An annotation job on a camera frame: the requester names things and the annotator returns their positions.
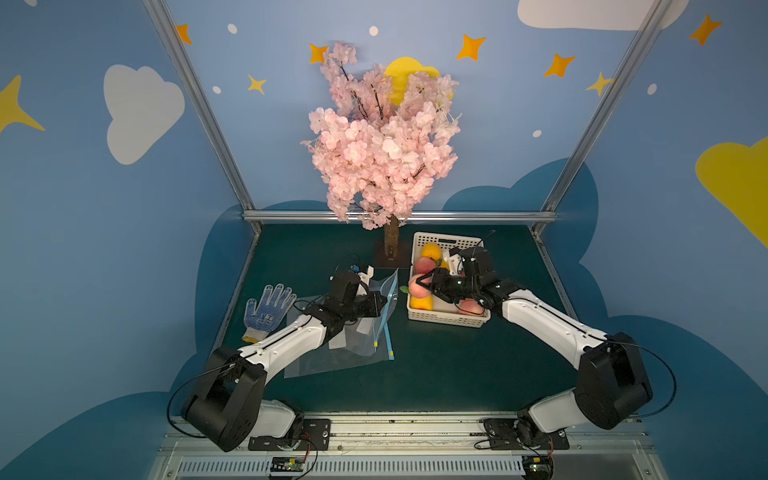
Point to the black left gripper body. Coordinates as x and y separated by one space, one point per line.
372 304

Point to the pink peach large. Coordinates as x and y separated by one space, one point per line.
418 286

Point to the clear zip-top bag blue zipper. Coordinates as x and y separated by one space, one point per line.
369 337

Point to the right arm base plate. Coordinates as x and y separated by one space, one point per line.
512 434

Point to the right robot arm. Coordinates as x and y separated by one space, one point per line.
612 382

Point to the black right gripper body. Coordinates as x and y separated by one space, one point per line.
447 285

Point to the blue dotted work glove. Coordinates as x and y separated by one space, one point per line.
263 316

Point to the pink peach basket front right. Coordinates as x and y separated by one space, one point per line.
470 307

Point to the white perforated plastic basket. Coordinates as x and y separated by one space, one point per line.
443 312

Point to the yellow peach far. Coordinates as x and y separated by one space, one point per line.
433 252

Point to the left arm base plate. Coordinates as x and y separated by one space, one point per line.
313 434

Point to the left aluminium corner post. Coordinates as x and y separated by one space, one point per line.
166 28

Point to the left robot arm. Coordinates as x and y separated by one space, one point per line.
225 402

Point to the left green circuit board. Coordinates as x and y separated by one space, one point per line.
286 466

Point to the pink cherry blossom tree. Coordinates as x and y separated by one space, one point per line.
385 142

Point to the aluminium corner post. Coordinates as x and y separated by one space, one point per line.
641 44
166 28

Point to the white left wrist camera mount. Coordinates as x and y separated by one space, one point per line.
365 275

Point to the orange peach basket front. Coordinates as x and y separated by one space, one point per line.
425 303

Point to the pink peach upper left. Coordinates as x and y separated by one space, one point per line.
424 265

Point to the right aluminium corner post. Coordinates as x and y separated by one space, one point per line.
641 44

